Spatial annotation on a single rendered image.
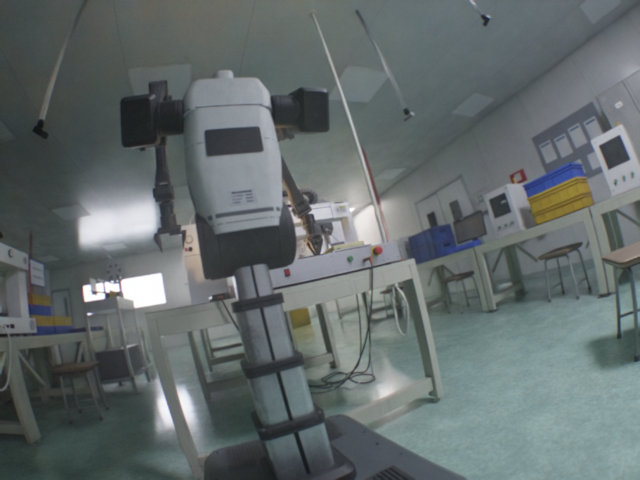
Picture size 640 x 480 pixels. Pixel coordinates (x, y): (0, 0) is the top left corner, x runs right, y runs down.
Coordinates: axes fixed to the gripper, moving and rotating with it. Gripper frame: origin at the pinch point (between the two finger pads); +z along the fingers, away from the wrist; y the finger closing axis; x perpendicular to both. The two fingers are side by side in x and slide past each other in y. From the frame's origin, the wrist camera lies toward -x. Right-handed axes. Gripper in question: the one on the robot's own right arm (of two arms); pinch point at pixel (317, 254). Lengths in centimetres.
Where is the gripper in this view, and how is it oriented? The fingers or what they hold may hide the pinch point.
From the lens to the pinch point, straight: 139.9
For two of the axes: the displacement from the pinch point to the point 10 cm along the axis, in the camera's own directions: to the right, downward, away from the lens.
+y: -3.3, 2.5, 9.1
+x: -9.1, 1.5, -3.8
